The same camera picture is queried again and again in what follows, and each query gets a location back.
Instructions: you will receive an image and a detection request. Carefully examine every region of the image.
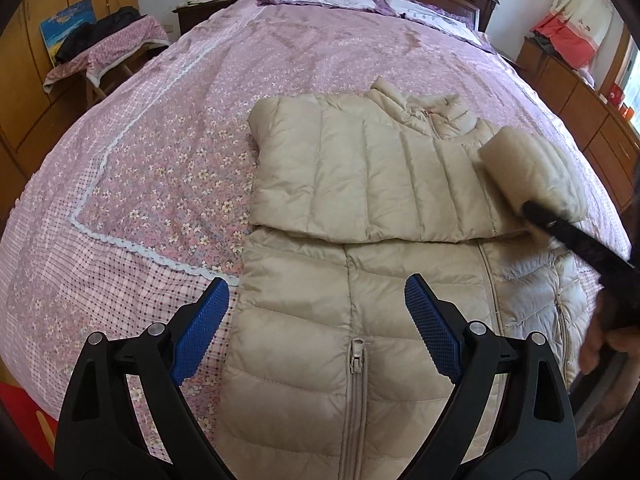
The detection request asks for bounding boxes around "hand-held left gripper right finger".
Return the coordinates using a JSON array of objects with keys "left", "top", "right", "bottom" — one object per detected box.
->
[{"left": 400, "top": 273, "right": 581, "bottom": 480}]

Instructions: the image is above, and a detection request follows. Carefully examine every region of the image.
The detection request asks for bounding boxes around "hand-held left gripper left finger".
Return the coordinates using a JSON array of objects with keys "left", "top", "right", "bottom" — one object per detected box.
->
[{"left": 56, "top": 276, "right": 231, "bottom": 480}]

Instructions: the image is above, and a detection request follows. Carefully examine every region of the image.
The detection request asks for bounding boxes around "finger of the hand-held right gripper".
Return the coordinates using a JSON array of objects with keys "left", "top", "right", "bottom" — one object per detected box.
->
[{"left": 520, "top": 200, "right": 640, "bottom": 283}]

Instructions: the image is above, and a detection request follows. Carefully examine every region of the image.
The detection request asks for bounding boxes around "beige down jacket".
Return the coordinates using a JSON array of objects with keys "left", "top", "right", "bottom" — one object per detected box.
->
[{"left": 212, "top": 77, "right": 606, "bottom": 480}]

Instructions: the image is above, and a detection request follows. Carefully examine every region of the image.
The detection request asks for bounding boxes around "person's right hand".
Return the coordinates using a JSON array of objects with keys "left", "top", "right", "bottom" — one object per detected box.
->
[{"left": 580, "top": 326, "right": 640, "bottom": 376}]

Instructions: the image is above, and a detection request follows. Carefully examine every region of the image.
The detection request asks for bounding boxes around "wooden dresser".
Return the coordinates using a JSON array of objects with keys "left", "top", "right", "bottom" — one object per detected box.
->
[{"left": 515, "top": 35, "right": 640, "bottom": 211}]

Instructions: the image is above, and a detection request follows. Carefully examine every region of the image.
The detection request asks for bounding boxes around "wooden framed window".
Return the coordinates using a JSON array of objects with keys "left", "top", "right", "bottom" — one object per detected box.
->
[{"left": 607, "top": 30, "right": 640, "bottom": 136}]

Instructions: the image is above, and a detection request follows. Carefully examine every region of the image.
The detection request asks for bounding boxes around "red floor mat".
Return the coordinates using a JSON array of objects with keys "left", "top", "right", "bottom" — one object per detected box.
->
[{"left": 0, "top": 380, "right": 56, "bottom": 466}]

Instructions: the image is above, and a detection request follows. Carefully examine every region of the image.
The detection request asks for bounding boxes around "red cloth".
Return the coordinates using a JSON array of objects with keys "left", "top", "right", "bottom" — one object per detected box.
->
[{"left": 530, "top": 12, "right": 601, "bottom": 71}]

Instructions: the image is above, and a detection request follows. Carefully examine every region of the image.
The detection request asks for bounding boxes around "wooden wardrobe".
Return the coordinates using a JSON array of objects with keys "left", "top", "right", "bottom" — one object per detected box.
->
[{"left": 0, "top": 0, "right": 141, "bottom": 211}]

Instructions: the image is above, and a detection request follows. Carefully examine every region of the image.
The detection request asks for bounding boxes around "small table with floral cloth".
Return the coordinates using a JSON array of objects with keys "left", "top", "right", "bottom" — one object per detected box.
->
[{"left": 42, "top": 14, "right": 171, "bottom": 106}]

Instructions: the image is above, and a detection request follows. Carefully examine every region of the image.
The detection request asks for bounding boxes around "dark wooden nightstand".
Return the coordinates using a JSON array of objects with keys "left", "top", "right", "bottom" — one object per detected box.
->
[{"left": 172, "top": 0, "right": 246, "bottom": 41}]

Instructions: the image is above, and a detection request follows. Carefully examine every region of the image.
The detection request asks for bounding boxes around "black clothing pile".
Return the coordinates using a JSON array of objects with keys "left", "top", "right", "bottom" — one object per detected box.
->
[{"left": 54, "top": 6, "right": 143, "bottom": 63}]

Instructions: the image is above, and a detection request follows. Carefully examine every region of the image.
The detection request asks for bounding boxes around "blue painting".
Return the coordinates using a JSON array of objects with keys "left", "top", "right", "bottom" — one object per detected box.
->
[{"left": 39, "top": 0, "right": 96, "bottom": 68}]

